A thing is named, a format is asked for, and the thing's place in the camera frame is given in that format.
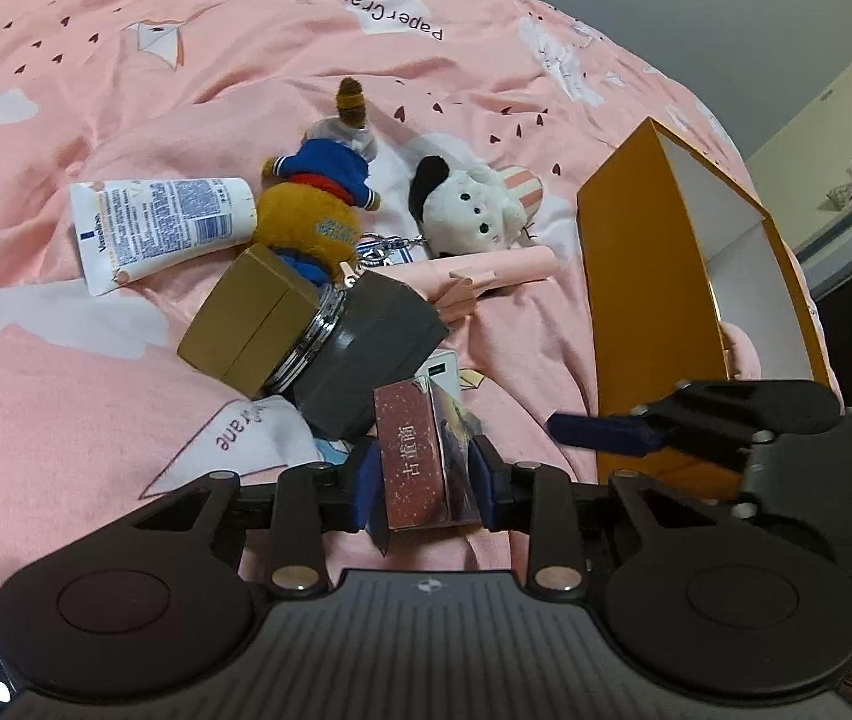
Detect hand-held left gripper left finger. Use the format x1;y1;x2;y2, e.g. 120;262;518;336
122;436;389;595

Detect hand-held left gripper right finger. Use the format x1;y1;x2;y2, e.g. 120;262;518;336
469;433;746;593

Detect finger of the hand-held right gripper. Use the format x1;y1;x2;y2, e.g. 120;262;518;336
548;381;843;477

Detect maroon small box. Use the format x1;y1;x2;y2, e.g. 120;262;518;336
373;379;483;530

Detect white usb charger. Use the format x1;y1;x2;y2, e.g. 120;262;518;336
415;349;464;398

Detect grey square box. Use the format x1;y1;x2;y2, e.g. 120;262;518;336
287;270;451;442

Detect orange cardboard box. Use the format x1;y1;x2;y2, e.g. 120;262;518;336
576;118;843;500

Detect gold square box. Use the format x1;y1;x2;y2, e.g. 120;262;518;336
177;244;322;400

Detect white plush dog black ear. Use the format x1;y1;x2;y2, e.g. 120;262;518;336
407;156;547;256

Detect brown plush dog blue jacket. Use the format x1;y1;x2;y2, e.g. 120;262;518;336
253;76;387;290

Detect white lotion tube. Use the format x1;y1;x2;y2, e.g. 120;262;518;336
70;176;258;297

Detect beige door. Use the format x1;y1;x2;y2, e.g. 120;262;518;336
745;22;852;293

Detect pink printed blanket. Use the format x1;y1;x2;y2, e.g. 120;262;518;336
0;0;847;616

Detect silver metal bracelet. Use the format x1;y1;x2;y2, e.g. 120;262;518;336
265;281;348;395

